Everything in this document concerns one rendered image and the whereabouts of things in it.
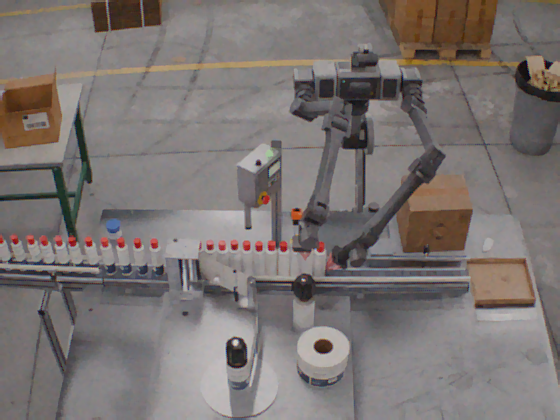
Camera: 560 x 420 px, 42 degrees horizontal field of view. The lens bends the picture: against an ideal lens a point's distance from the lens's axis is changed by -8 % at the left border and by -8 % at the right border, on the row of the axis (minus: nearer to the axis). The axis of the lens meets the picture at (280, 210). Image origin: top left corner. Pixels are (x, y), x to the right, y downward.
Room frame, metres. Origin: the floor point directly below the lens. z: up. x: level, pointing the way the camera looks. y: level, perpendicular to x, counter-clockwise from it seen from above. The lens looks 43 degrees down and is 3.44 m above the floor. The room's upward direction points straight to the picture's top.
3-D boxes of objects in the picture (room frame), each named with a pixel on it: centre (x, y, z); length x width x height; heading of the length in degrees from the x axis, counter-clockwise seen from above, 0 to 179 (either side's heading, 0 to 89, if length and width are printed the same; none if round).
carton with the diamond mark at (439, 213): (2.59, -0.71, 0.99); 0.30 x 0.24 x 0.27; 92
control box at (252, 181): (2.39, 0.08, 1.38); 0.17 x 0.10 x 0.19; 144
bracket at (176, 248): (2.22, 0.40, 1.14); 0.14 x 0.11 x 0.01; 89
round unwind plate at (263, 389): (1.71, 0.16, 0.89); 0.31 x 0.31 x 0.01
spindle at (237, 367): (1.71, 0.16, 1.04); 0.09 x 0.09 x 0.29
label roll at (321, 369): (1.81, -0.17, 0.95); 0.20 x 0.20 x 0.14
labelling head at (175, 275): (2.22, 0.40, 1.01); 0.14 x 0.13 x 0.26; 89
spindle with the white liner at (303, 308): (2.03, -0.10, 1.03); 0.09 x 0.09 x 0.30
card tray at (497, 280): (2.29, -1.02, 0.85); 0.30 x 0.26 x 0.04; 89
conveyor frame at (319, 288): (2.31, -0.03, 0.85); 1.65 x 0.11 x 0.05; 89
